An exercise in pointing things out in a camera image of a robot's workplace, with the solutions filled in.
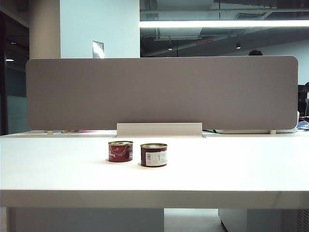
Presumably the grey fabric desk divider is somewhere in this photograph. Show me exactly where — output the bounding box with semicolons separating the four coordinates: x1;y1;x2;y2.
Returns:
26;56;299;131

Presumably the white cable tray flap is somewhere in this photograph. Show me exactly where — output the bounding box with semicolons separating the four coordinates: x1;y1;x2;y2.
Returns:
116;122;203;136

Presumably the red printed tomato can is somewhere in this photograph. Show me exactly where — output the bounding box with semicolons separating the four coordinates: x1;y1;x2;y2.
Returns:
108;141;134;162

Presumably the seated person in dark clothes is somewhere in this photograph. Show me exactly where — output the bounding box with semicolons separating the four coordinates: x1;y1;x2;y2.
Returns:
297;82;309;118

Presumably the framed wall poster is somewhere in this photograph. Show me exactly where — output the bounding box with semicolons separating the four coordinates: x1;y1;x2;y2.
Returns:
92;40;105;59

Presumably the tomato can with white label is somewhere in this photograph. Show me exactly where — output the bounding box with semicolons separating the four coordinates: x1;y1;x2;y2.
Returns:
140;143;168;168

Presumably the flat white device behind divider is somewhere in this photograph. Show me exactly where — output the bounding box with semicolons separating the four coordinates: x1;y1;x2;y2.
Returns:
217;127;298;134

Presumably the white desk support panel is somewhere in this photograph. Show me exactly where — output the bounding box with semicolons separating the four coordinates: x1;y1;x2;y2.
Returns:
6;207;165;232

